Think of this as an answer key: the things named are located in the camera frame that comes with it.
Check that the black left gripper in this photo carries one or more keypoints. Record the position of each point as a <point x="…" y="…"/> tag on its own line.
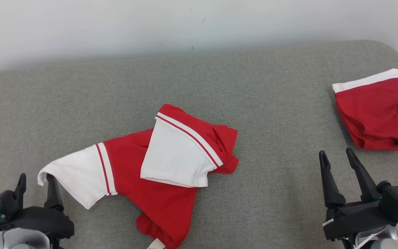
<point x="40" y="219"/>

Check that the red and white t-shirt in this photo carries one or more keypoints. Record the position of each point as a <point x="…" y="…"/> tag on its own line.
<point x="133" y="173"/>

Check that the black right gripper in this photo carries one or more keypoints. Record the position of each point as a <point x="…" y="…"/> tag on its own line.
<point x="354" y="218"/>

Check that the red basketball shorts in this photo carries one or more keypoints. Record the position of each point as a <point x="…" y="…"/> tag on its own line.
<point x="375" y="110"/>

